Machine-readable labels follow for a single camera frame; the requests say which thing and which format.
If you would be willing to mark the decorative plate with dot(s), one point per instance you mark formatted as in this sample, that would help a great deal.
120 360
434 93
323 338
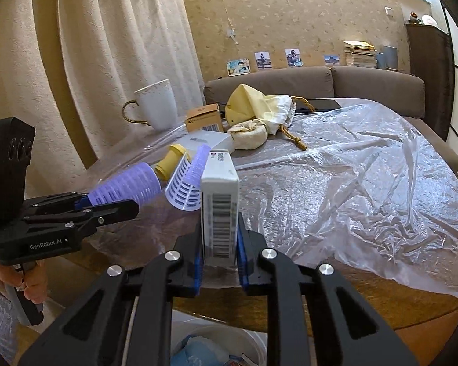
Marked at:
429 20

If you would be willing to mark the beige rolled cloth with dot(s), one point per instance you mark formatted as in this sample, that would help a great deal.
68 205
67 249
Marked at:
248 135

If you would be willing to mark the purple hair roller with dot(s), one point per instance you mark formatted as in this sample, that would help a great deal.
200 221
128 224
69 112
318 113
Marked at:
129 185

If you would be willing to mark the blue crumpled wrapper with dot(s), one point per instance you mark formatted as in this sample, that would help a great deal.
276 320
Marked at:
196 352

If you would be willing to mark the white bucket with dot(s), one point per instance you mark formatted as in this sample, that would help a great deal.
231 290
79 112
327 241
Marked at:
252 341

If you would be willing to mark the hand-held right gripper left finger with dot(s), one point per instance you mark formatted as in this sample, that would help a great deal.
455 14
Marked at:
196 270

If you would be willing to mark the wall hook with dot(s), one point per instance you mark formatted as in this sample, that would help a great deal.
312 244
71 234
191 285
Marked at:
232 33

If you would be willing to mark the yellow lid paper cup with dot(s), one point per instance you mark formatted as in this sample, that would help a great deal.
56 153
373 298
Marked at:
170 162

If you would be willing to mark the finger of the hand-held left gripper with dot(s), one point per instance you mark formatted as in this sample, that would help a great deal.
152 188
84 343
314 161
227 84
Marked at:
57 200
110 211

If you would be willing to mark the flat white box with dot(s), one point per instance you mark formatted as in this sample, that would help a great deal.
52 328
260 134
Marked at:
210 140

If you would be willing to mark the person's left forearm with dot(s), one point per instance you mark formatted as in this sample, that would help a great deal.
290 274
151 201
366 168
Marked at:
0 320

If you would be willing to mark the white lattice hair roller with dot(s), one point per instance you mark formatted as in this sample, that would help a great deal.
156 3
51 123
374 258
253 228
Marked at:
179 190

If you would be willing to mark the wall switch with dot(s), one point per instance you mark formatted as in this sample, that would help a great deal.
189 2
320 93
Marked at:
388 10

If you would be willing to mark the wooden table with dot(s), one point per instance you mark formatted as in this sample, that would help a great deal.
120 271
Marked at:
347 183

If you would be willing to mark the dark wooden cabinet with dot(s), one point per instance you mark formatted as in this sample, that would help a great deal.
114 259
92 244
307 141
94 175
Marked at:
429 51

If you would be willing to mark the framed photo card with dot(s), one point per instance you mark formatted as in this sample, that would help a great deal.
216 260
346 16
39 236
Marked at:
237 67

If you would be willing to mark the purple ribbed plastic cup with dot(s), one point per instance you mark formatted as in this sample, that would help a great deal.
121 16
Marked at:
198 164

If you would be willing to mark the brown sofa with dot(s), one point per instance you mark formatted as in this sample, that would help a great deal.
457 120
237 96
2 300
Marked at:
366 84

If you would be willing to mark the stack of books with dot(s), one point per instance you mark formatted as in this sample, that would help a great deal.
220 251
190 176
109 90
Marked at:
360 55

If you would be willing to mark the small figurine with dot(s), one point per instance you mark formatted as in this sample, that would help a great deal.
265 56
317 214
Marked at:
413 18

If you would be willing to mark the yellow paper bag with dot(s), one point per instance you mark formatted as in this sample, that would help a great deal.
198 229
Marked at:
257 108

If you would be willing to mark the black flat device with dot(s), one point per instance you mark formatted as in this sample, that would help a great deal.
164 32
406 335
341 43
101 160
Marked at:
320 105

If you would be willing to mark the small wall photo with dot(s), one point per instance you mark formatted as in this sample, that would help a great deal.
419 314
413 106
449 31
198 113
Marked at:
264 61
332 60
293 57

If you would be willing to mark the person's left hand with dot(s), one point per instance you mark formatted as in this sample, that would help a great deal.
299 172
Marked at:
32 286

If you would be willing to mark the white barcode carton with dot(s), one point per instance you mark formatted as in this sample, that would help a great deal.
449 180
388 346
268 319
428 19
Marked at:
219 206

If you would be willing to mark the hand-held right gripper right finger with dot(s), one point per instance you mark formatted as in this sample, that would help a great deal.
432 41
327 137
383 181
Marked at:
244 261

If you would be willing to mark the brown cardboard box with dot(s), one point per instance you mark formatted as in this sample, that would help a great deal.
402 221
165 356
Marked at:
202 118

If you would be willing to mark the beige curtain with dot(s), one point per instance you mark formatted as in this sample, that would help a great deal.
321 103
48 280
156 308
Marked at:
99 45

